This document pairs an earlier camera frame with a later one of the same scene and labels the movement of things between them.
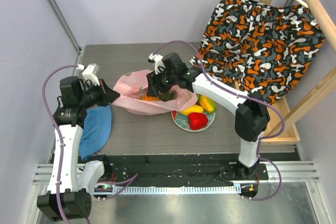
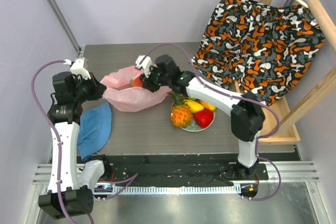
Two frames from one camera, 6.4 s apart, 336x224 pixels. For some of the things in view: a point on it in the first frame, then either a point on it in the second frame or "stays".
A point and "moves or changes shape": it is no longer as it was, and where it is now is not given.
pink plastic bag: (132, 85) moves or changes shape
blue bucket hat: (96, 130) stays
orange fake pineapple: (165, 96) -> (181, 115)
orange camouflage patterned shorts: (267, 49) stays
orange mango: (207, 103) stays
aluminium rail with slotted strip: (296, 172) stays
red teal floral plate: (181, 120) -> (195, 127)
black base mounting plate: (177, 169) stays
